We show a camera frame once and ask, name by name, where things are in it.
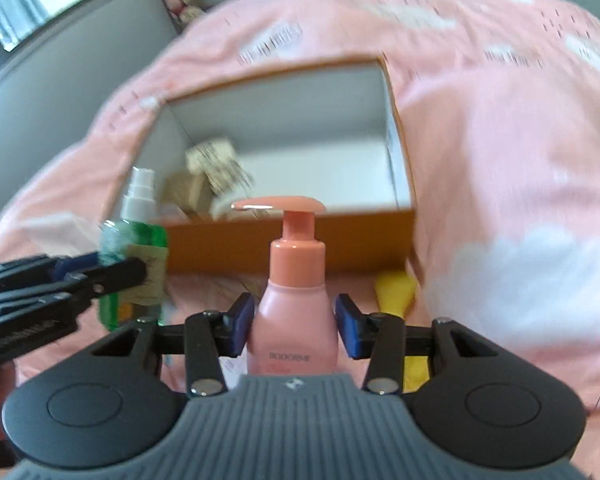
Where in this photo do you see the yellow bottle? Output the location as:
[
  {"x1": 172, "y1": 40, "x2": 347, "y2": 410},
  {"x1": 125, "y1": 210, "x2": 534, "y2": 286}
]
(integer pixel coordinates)
[{"x1": 374, "y1": 270, "x2": 419, "y2": 319}]

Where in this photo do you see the pink pump bottle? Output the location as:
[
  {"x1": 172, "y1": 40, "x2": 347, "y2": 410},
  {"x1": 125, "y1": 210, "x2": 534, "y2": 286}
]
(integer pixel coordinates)
[{"x1": 229, "y1": 195, "x2": 342, "y2": 377}]

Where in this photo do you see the window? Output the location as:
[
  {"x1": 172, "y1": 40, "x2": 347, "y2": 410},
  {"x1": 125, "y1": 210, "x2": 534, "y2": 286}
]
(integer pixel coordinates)
[{"x1": 0, "y1": 0, "x2": 107, "y2": 77}]

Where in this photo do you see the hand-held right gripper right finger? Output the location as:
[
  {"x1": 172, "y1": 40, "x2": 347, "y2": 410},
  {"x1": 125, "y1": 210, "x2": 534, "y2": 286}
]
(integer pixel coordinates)
[{"x1": 333, "y1": 292, "x2": 487, "y2": 395}]

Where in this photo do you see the white card box black print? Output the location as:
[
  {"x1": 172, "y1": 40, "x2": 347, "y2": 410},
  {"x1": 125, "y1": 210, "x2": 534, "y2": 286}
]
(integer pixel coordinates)
[{"x1": 184, "y1": 136, "x2": 242, "y2": 197}]

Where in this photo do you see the orange cardboard box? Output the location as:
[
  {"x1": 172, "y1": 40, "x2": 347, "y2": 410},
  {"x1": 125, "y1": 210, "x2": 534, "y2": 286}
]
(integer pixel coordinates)
[{"x1": 111, "y1": 55, "x2": 417, "y2": 277}]

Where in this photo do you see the pink printed blanket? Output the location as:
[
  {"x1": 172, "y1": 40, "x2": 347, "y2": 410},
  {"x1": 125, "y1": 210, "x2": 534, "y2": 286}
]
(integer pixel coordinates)
[{"x1": 0, "y1": 0, "x2": 600, "y2": 480}]

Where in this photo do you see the gold box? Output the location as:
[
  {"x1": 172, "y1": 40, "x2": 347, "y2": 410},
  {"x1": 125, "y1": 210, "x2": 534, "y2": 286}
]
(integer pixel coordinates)
[{"x1": 162, "y1": 170, "x2": 216, "y2": 212}]

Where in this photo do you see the green spray bottle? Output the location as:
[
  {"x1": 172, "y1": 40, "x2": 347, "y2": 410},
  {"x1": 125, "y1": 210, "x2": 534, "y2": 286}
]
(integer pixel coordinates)
[{"x1": 97, "y1": 167, "x2": 170, "y2": 332}]

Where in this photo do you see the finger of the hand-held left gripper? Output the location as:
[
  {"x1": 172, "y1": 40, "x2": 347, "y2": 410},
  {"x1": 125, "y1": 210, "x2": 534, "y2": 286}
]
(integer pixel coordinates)
[
  {"x1": 50, "y1": 253, "x2": 104, "y2": 282},
  {"x1": 55, "y1": 257, "x2": 149, "y2": 303}
]

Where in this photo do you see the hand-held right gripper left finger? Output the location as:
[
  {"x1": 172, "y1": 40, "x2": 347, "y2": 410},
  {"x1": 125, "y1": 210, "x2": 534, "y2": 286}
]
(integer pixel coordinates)
[{"x1": 92, "y1": 292, "x2": 256, "y2": 397}]

